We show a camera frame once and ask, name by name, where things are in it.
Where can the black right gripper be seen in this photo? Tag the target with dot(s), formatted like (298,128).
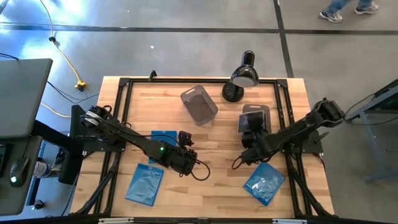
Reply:
(254,140)

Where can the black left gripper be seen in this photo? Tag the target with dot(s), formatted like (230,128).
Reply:
(183,159)

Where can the clear CD jewel case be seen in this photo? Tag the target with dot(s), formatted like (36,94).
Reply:
(243,123)

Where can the blue Blu-ray case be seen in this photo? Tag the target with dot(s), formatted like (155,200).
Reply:
(144,185)
(163,137)
(264,184)

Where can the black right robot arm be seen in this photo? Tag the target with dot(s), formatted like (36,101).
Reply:
(295,130)

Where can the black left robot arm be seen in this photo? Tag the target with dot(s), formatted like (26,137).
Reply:
(136,141)

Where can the black desk lamp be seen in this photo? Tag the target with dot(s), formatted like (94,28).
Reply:
(245,74)

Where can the small black clamp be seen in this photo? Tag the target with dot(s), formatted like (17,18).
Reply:
(153,75)

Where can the white label strip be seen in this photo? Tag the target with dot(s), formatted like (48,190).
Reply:
(115,220)
(289,221)

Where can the black desk support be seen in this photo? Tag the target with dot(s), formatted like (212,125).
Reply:
(70,165)

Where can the grey metal table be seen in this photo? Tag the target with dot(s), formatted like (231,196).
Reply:
(377,103)

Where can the person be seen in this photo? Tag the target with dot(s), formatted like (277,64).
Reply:
(331,15)

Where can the white plastic bottle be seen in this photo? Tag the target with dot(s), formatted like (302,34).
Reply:
(42,169)

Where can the black caster wheel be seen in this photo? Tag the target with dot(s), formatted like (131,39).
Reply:
(38,204)

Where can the black computer mouse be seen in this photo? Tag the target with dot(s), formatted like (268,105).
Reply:
(19,171)

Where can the grey desk with mouse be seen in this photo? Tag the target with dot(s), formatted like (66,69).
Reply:
(18,199)

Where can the grey desk top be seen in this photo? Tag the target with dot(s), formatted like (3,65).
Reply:
(21,96)

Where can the black aluminium table frame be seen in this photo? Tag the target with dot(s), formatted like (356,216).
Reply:
(202,80)

